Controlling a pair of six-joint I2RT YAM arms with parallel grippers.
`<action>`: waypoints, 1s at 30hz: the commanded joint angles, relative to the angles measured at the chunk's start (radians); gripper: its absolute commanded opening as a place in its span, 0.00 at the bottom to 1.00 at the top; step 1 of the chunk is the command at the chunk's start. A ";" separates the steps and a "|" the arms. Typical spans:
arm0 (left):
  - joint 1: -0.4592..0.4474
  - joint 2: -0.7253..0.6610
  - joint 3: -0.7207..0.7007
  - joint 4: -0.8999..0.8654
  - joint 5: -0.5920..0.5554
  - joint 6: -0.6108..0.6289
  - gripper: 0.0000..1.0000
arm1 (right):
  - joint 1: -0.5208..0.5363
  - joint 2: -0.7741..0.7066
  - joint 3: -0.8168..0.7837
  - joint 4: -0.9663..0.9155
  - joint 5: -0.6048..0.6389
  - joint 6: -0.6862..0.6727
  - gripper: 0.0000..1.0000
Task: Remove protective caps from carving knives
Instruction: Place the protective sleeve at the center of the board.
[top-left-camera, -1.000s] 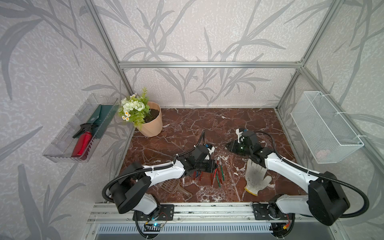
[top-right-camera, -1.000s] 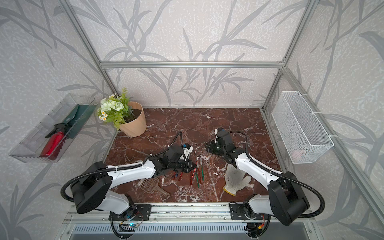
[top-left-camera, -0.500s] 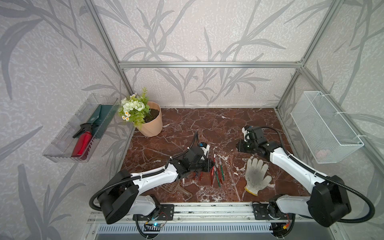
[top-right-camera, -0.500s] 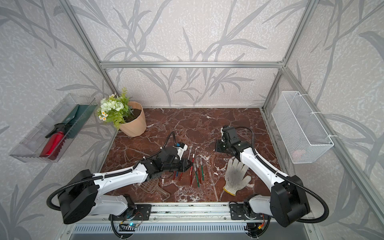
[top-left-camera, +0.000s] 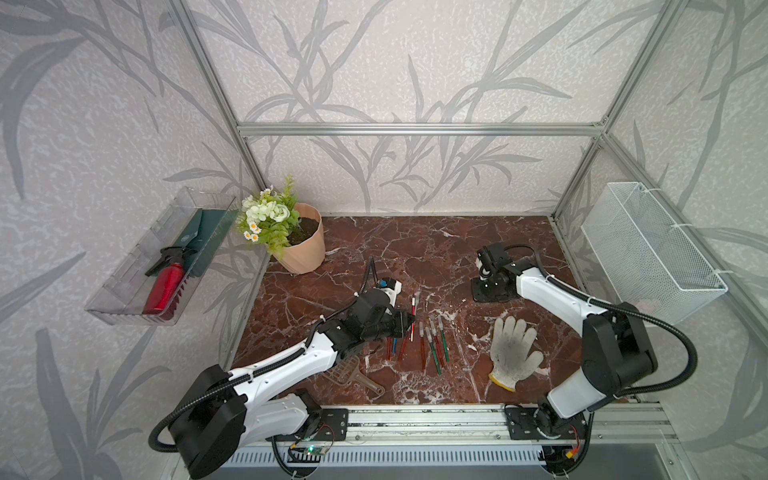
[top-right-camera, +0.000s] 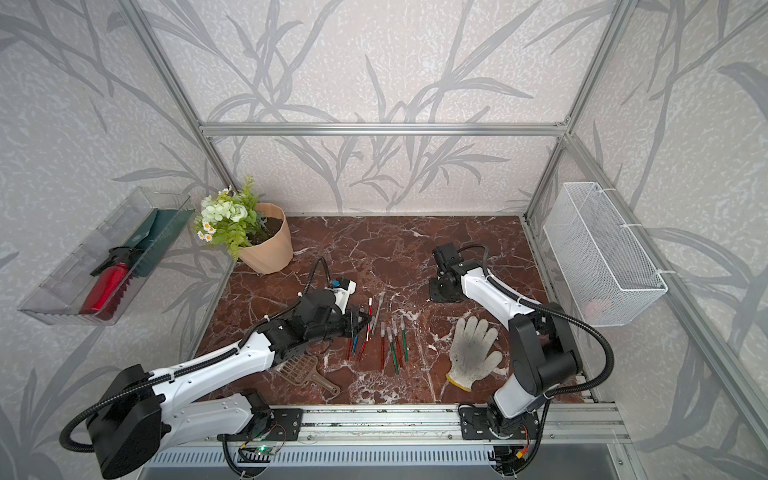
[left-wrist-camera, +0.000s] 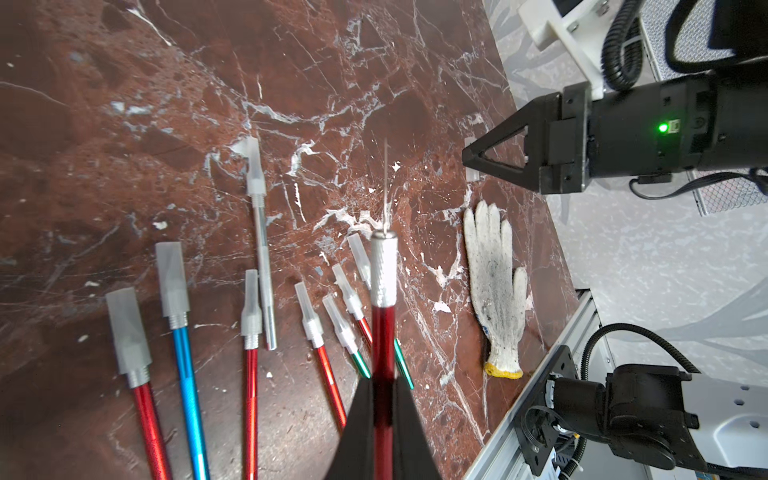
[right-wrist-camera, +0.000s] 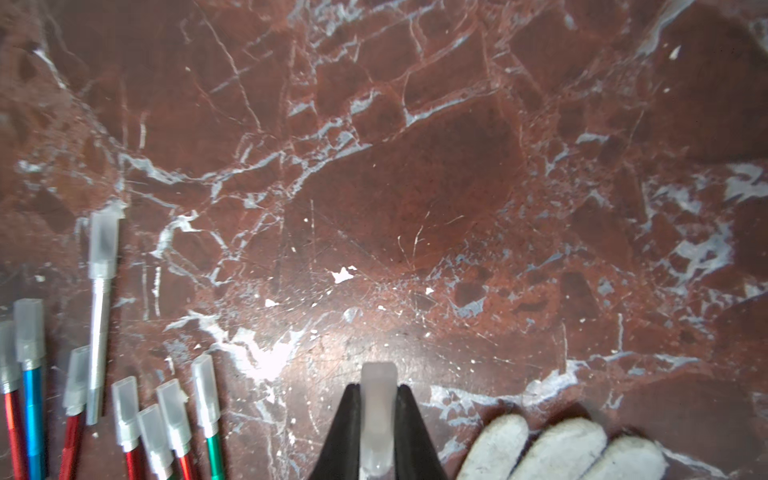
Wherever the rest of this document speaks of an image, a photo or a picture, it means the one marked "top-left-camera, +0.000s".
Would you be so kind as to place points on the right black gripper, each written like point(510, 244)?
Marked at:
point(477, 296)

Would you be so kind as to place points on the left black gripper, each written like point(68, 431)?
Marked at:
point(400, 327)

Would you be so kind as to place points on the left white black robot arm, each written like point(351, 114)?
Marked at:
point(224, 410)

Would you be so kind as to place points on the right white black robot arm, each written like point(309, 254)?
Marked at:
point(616, 349)

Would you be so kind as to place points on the green carving knife left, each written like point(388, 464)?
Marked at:
point(433, 350)

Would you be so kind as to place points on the green carving knife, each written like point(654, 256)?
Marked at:
point(433, 350)
point(443, 340)

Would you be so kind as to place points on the green carving knife right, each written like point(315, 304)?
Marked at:
point(443, 340)

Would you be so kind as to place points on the brown plastic scoop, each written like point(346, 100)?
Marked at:
point(348, 372)

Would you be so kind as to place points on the white work glove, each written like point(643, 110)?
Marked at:
point(511, 352)

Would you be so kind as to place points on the terracotta flower pot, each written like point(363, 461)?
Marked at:
point(308, 255)

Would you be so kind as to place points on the small circuit board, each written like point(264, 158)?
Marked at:
point(308, 453)

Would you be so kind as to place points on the artificial white flower plant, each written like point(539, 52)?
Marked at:
point(269, 218)

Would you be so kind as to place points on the green garden trowel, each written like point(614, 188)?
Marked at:
point(202, 236)

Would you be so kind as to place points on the red spray bottle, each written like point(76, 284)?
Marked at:
point(169, 271)

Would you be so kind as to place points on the white wire mesh basket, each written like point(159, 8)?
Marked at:
point(648, 257)

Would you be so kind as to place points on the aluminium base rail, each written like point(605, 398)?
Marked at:
point(488, 424)

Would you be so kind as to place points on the clear plastic wall tray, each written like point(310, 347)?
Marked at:
point(120, 300)

